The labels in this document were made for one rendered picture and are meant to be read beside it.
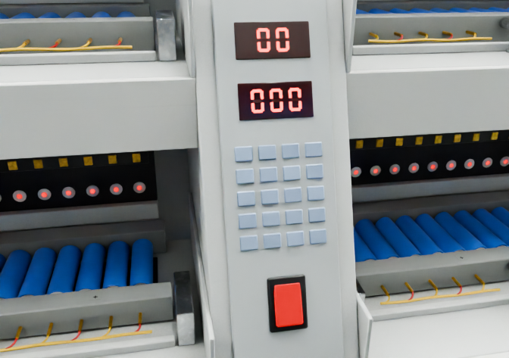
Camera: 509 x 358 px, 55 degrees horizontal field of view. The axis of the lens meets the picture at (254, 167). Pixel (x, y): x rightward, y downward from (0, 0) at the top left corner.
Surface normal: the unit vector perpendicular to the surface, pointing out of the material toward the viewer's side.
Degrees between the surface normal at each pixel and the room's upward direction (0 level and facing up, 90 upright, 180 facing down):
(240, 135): 90
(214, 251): 90
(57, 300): 21
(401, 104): 111
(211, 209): 90
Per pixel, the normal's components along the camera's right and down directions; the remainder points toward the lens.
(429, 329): 0.01, -0.91
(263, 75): 0.18, 0.04
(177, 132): 0.18, 0.40
